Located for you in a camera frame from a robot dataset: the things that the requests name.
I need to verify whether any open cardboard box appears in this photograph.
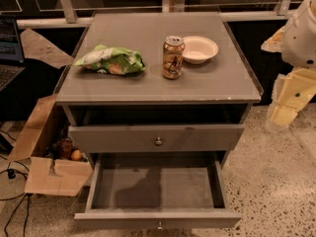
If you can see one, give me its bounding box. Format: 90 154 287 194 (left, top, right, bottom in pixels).
8 29 92 197

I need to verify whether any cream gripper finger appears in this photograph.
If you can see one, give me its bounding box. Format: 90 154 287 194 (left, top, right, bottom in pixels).
261 27 284 52
265 67 316 132

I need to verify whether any green rice chip bag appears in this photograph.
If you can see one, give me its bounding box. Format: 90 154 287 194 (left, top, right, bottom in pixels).
74 44 145 76

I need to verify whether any metal railing frame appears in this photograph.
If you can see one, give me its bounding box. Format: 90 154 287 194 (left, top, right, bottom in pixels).
0 0 316 30

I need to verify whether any dark brown jar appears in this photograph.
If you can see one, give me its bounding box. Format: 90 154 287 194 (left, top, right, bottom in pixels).
57 138 72 159

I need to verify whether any grey drawer cabinet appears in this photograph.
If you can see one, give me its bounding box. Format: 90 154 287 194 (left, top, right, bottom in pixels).
53 11 265 170

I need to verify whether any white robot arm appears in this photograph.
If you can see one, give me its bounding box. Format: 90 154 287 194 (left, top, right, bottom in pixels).
261 0 316 132

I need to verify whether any grey top drawer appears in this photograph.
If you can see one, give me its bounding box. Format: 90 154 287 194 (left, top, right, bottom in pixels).
69 124 244 153

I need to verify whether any grey open middle drawer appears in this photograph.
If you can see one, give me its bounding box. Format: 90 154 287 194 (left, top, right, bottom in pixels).
75 152 241 230

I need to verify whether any white paper bowl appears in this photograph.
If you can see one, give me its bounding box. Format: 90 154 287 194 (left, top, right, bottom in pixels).
183 36 218 64

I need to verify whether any black laptop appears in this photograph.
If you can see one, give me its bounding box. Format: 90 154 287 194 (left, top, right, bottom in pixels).
0 15 25 91

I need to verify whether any black floor cable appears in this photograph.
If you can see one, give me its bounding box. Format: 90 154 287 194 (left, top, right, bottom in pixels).
0 128 34 237

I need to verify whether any orange fruit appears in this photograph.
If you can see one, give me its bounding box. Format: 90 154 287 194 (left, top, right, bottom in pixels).
71 150 82 161

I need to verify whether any brown drink can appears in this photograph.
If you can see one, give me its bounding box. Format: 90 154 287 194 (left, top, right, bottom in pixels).
162 36 185 80

